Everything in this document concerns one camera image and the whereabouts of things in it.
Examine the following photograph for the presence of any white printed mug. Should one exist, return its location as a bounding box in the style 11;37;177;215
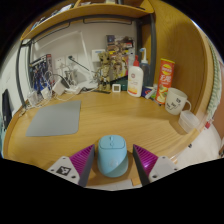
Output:
164;87;193;116

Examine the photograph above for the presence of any steel cup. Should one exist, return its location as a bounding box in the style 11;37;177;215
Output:
64;68;78;86

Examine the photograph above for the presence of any light blue computer mouse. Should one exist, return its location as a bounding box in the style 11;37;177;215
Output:
96;134;129;178

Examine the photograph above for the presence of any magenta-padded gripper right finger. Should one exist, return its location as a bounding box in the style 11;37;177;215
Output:
132;143;179;187

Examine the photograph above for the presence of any white lotion bottle red cap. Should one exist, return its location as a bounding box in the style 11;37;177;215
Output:
127;54;145;98

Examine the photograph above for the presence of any white power strip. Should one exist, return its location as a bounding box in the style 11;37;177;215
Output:
64;84;84;95

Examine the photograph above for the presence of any white charger block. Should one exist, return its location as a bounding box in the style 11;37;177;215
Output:
51;79;66;96

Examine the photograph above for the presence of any clear plastic container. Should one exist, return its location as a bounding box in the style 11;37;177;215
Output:
177;109;201;134

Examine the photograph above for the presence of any clear bottle white pump nozzle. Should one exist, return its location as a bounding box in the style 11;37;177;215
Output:
139;47;152;88

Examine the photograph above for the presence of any clear plastic cup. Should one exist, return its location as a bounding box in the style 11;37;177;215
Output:
27;89;39;106

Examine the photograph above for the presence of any grey mouse pad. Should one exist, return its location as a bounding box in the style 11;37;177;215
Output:
25;100;83;138

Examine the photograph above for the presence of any colourful poster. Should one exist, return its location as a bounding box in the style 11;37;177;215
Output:
105;34;136;81

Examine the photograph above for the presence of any white wall box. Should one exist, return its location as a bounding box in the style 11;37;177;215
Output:
91;49;106;63

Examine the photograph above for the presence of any white wall socket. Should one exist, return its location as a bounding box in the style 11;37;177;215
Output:
65;54;79;72
54;57;66;73

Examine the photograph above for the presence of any white desk lamp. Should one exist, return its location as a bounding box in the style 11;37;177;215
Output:
33;30;101;91

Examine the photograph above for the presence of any small white desk clock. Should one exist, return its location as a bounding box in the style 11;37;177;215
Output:
111;83;123;94

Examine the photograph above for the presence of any wooden shelf unit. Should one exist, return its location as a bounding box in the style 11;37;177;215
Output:
19;0;156;43

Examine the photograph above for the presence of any black hanging bag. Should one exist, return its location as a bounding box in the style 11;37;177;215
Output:
1;89;14;129

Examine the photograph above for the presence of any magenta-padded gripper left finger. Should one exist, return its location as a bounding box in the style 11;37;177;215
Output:
46;143;96;188

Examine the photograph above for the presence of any black power cable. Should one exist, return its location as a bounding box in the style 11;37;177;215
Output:
68;55;98;75

